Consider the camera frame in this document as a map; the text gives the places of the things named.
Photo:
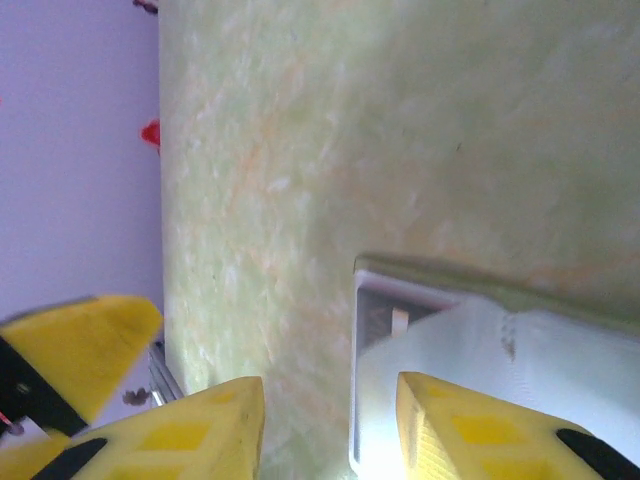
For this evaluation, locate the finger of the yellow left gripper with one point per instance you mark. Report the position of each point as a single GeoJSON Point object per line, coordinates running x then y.
{"type": "Point", "coordinates": [90, 340]}

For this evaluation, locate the aluminium table side rail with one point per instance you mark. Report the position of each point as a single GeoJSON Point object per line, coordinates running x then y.
{"type": "Point", "coordinates": [162, 372]}

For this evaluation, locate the green card holder clear sleeves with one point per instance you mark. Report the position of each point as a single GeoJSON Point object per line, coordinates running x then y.
{"type": "Point", "coordinates": [500, 340]}

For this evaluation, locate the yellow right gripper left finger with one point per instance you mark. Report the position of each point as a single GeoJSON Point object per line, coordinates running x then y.
{"type": "Point", "coordinates": [190, 440]}

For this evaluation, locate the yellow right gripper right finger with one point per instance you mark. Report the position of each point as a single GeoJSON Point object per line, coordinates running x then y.
{"type": "Point", "coordinates": [480, 440]}

